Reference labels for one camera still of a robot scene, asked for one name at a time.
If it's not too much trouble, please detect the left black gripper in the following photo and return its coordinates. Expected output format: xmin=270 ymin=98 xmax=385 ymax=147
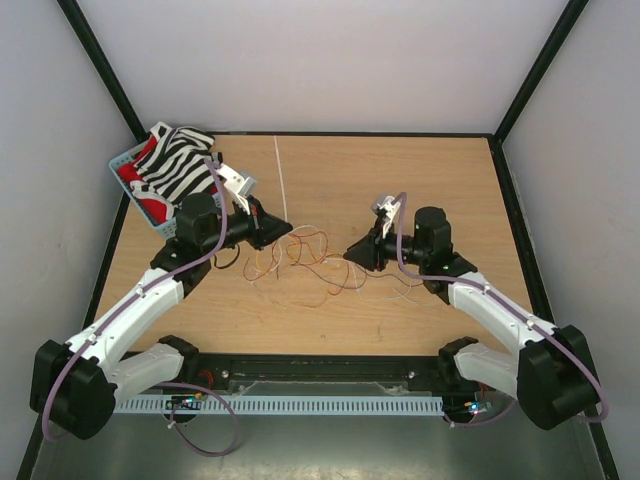
xmin=202 ymin=195 xmax=292 ymax=255

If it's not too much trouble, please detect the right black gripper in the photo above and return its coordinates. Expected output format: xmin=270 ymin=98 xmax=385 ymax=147
xmin=343 ymin=216 xmax=429 ymax=272

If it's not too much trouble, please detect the purple wire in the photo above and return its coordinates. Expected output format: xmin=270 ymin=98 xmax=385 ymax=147
xmin=279 ymin=234 xmax=426 ymax=296

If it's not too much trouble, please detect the red wire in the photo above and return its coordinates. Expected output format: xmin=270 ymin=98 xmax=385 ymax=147
xmin=242 ymin=227 xmax=356 ymax=309

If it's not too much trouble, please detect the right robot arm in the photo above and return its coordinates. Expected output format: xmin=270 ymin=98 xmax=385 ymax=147
xmin=344 ymin=196 xmax=606 ymax=430

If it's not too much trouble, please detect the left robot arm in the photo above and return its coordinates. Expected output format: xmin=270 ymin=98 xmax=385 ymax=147
xmin=29 ymin=193 xmax=292 ymax=439

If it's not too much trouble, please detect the light blue plastic basket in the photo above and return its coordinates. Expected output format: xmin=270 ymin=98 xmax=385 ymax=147
xmin=109 ymin=141 xmax=220 ymax=239

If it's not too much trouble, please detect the black white striped cloth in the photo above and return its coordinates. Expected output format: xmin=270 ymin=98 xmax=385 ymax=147
xmin=138 ymin=122 xmax=218 ymax=207

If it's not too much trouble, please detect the red cloth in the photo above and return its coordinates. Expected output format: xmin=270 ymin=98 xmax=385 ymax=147
xmin=116 ymin=137 xmax=174 ymax=225

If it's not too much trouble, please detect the right circuit board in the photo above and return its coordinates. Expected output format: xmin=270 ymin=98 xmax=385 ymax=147
xmin=463 ymin=400 xmax=493 ymax=416

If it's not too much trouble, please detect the circuit board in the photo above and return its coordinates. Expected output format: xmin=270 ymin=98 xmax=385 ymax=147
xmin=463 ymin=400 xmax=493 ymax=416
xmin=165 ymin=395 xmax=202 ymax=411

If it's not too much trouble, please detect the left circuit board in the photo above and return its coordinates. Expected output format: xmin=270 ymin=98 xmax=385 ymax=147
xmin=165 ymin=395 xmax=202 ymax=411

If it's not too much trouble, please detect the white wire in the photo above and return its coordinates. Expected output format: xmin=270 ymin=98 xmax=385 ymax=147
xmin=249 ymin=227 xmax=436 ymax=307

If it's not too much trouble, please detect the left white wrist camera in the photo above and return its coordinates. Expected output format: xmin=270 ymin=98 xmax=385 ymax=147
xmin=216 ymin=163 xmax=256 ymax=214

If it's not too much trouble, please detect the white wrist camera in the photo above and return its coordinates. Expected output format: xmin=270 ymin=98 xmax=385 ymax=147
xmin=216 ymin=163 xmax=256 ymax=214
xmin=371 ymin=194 xmax=402 ymax=238

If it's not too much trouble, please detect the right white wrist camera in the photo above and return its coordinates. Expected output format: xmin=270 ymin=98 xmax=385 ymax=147
xmin=371 ymin=194 xmax=402 ymax=238

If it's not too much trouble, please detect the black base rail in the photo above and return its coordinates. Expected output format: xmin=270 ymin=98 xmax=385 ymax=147
xmin=54 ymin=352 xmax=586 ymax=396

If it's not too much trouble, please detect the light blue slotted cable duct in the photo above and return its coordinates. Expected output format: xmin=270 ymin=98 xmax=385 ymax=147
xmin=115 ymin=394 xmax=442 ymax=417

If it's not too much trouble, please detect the black frame post left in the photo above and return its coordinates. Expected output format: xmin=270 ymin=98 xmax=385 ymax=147
xmin=57 ymin=0 xmax=147 ymax=142

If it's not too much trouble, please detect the black frame post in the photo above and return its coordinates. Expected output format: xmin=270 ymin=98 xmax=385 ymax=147
xmin=57 ymin=0 xmax=147 ymax=142
xmin=493 ymin=0 xmax=589 ymax=144

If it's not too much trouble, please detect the black frame post right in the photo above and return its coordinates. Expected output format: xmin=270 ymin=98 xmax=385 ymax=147
xmin=493 ymin=0 xmax=589 ymax=144

